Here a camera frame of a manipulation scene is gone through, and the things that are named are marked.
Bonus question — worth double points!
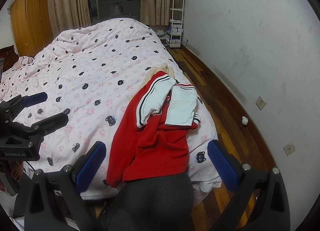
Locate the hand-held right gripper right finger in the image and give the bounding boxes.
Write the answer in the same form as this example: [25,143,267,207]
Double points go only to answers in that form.
[207,139,292,231]

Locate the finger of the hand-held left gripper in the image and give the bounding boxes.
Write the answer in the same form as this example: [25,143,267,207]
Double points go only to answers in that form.
[0,92,48,116]
[11,114,69,145]

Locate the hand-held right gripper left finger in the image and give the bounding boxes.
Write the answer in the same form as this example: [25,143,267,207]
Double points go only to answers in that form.
[24,141,107,231]

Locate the red and white jersey shirt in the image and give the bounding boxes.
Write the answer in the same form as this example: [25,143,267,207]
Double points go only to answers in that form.
[106,70,200,188]

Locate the person's left hand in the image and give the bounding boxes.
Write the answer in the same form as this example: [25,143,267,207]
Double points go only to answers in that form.
[9,163,25,183]

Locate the white cloth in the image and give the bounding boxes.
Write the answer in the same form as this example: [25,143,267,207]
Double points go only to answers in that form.
[200,182,222,193]

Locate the dark wooden headboard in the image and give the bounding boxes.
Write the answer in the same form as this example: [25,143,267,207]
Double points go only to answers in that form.
[0,45,19,74]

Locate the pink cat print blanket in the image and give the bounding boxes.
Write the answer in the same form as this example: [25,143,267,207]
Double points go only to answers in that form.
[0,17,222,206]

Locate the person's grey trouser leg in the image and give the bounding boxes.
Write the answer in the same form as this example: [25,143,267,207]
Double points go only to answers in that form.
[100,171,194,231]

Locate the wooden wardrobe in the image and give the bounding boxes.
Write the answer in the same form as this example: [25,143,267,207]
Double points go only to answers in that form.
[10,0,54,57]

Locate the beige cloth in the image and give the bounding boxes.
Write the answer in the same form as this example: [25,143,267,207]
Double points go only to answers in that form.
[140,62,175,89]

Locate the stack of white boxes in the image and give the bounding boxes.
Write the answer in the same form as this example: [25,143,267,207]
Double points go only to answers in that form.
[169,20,183,47]

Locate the white shelf rack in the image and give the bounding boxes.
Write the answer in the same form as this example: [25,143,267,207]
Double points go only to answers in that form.
[167,0,186,48]

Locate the thin black cable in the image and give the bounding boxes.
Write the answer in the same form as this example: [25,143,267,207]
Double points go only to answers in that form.
[19,52,35,67]

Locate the white wall socket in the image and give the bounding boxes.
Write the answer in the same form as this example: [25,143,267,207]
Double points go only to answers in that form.
[284,142,296,156]
[255,96,267,110]

